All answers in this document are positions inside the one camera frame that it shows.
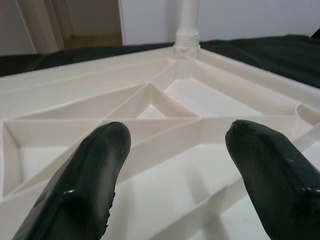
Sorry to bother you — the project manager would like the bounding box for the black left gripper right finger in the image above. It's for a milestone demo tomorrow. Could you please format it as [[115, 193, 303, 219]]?
[[224, 119, 320, 240]]

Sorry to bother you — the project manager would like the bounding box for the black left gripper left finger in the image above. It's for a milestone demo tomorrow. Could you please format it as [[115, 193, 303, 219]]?
[[11, 121, 132, 240]]

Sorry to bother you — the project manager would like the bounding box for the white plastic table top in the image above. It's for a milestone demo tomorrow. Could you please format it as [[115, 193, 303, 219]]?
[[0, 42, 320, 240]]

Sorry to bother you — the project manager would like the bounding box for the white plastic table leg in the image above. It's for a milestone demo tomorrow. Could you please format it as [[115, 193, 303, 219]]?
[[174, 0, 201, 51]]

